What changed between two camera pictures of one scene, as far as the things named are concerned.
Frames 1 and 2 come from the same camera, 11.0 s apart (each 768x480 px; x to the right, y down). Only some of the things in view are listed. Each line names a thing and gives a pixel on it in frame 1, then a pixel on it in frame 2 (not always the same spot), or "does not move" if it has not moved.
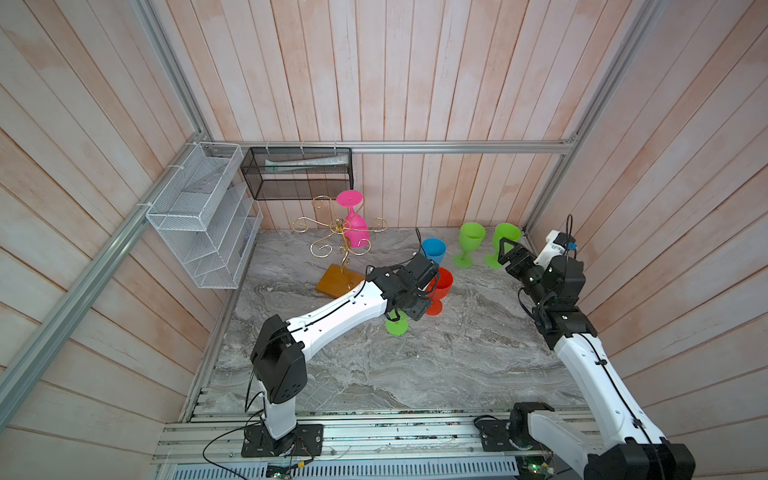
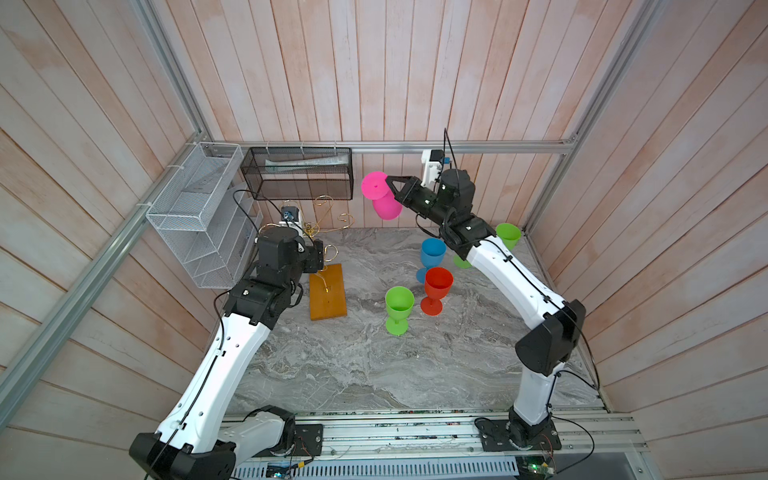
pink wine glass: (355, 228) → (377, 189)
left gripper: (417, 311) → (314, 257)
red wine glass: (438, 287) does not move
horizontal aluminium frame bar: (394, 144) does not move
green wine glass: (397, 328) does not move
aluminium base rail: (358, 445) does not move
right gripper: (526, 259) → (413, 188)
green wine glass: (507, 231) does not move
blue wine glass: (434, 249) does not move
